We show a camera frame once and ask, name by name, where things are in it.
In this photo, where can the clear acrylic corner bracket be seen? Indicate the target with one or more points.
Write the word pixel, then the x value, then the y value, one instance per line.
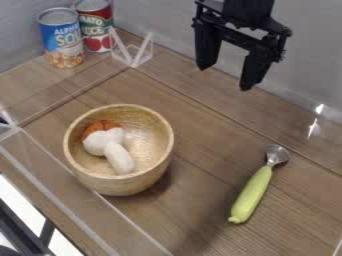
pixel 132 55

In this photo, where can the green handled metal scoop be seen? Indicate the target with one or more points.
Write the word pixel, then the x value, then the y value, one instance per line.
pixel 255 188

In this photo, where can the plush mushroom toy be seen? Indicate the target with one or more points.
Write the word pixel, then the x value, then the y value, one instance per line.
pixel 103 139

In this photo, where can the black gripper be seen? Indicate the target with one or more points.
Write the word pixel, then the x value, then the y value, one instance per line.
pixel 241 22

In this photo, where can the brown wooden bowl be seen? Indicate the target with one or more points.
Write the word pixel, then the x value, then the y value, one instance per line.
pixel 148 142

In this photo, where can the red tomato sauce can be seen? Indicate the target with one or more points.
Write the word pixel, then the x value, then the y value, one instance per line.
pixel 96 20

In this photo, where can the blue alphabet soup can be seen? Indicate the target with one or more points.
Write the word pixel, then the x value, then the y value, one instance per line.
pixel 61 37

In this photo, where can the clear acrylic front panel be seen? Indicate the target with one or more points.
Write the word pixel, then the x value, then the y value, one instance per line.
pixel 98 227

